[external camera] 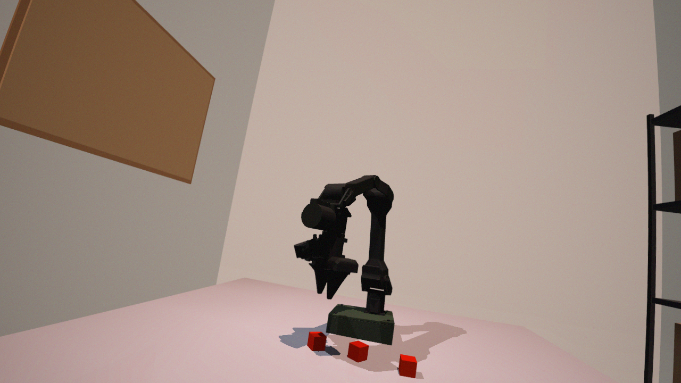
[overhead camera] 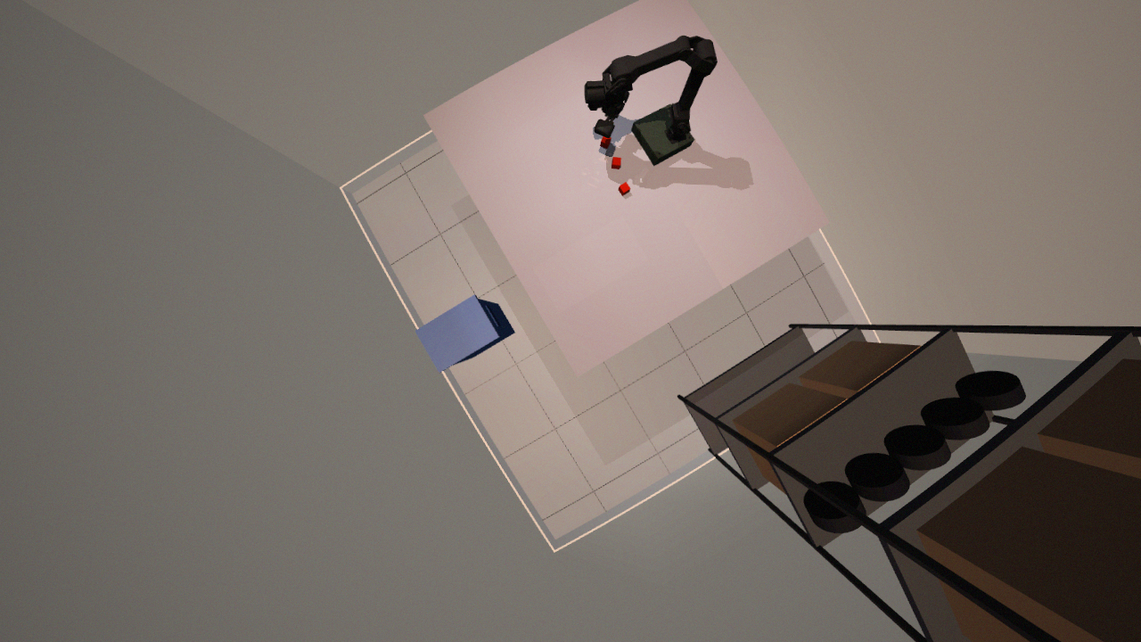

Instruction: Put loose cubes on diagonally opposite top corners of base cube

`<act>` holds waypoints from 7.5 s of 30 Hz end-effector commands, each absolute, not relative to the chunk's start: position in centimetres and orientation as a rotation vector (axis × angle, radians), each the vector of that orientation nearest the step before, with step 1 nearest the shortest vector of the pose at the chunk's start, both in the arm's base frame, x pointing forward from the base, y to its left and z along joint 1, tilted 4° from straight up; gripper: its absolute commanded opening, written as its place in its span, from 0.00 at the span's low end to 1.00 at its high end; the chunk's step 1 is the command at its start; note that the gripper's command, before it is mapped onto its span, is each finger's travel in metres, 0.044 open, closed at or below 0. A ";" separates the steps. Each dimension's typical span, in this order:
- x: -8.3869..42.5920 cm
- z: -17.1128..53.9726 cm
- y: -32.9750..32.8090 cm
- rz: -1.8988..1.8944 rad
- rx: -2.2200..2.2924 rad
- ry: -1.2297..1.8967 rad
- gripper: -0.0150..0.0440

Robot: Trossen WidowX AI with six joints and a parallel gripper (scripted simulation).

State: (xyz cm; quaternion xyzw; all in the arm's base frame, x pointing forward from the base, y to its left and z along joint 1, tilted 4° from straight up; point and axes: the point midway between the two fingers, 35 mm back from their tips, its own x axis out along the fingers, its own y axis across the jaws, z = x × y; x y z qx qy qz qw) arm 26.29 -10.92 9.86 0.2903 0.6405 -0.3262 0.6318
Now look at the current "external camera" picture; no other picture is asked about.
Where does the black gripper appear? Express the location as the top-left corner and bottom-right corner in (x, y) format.
(305, 231), (359, 299)

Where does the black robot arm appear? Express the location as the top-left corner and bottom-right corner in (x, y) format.
(294, 175), (394, 315)

